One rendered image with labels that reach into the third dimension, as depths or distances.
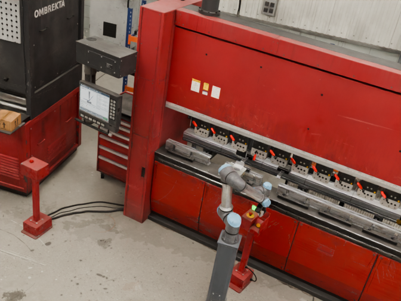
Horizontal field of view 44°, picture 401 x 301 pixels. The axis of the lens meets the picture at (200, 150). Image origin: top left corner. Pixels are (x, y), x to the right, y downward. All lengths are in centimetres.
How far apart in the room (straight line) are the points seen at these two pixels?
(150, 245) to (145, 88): 163
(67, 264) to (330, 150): 265
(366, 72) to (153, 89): 187
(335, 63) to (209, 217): 201
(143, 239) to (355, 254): 211
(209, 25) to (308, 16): 429
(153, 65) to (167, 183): 127
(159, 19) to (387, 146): 217
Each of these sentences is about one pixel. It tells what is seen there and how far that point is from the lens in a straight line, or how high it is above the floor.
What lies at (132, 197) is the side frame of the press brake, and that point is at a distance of 532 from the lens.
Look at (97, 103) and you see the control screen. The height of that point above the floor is 145.
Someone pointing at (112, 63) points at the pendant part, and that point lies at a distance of 432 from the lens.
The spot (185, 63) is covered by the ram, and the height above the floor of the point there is 183.
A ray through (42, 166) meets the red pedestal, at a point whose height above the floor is 80.
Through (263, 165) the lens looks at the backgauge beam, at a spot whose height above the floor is 95.
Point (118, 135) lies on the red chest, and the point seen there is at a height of 72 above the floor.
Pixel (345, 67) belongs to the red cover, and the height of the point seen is 223.
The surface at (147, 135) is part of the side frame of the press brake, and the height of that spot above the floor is 109.
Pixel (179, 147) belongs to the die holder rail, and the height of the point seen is 95.
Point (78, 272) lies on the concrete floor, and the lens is 489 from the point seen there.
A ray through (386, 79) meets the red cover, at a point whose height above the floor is 223.
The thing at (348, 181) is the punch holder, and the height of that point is 128.
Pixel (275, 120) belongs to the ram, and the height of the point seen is 159.
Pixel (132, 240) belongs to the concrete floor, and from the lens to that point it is 523.
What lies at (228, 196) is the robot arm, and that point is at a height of 115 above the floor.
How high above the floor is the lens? 346
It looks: 30 degrees down
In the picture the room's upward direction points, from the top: 10 degrees clockwise
